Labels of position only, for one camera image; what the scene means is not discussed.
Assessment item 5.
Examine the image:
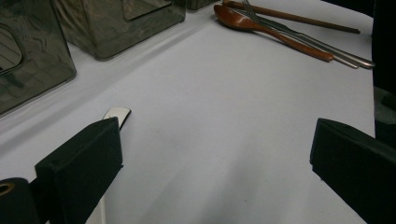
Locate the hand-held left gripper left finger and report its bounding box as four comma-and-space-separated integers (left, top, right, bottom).
35, 117, 123, 224

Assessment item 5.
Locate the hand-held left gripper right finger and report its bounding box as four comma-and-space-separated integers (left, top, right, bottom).
309, 118, 396, 224

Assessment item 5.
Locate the white ceramic spoon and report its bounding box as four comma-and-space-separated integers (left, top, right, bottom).
87, 106, 133, 224

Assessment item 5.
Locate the silver metal fork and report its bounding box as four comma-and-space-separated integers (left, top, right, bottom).
242, 0, 361, 69

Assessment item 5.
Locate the clear grey plastic bin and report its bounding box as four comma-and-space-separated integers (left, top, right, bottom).
52, 0, 187, 61
0, 0, 78, 116

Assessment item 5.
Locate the brown wooden chopstick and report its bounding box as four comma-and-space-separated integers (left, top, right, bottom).
222, 0, 361, 35

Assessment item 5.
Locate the brown wooden spoon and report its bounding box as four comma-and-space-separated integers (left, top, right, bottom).
213, 4, 334, 63

